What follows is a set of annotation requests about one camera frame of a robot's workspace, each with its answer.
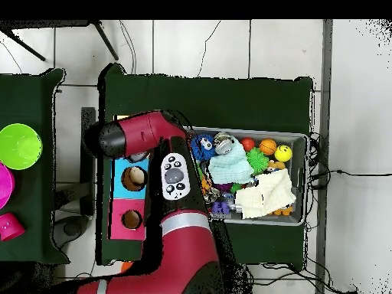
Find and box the blue spiky toy with eyes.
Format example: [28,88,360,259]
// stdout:
[190,133,217,162]

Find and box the wooden box with three holes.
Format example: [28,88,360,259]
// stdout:
[107,114,152,241]

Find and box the clear mesh bin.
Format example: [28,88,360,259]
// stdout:
[183,124,309,227]

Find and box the crushed silver drink can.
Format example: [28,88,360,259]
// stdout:
[213,132,235,155]

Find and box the light blue cloth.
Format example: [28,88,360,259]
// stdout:
[207,139,255,185]

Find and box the small red-orange ball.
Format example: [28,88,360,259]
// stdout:
[240,136,256,152]

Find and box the plain green spiky ball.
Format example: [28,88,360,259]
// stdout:
[245,147,270,175]

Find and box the dark green table cloth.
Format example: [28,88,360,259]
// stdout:
[96,62,315,270]
[0,67,70,266]

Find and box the orange toy basketball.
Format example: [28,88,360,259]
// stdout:
[259,138,278,156]

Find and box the cream cloth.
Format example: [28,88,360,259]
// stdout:
[234,168,297,219]

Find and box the yellow smiley ball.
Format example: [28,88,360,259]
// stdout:
[273,145,293,163]

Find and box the black flat stand bar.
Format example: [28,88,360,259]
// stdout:
[80,106,96,217]

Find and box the grey round stand base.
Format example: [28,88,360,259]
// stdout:
[53,215,90,249]

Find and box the black tripod stand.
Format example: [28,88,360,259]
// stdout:
[0,19,119,62]

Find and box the lime green plastic bowl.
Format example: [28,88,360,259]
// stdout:
[0,122,44,170]

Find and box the magenta plastic bowl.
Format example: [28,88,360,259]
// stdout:
[0,163,15,210]

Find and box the pink-red plastic cup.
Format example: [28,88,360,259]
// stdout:
[0,212,26,242]

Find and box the black power cable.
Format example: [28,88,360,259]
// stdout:
[305,131,392,191]

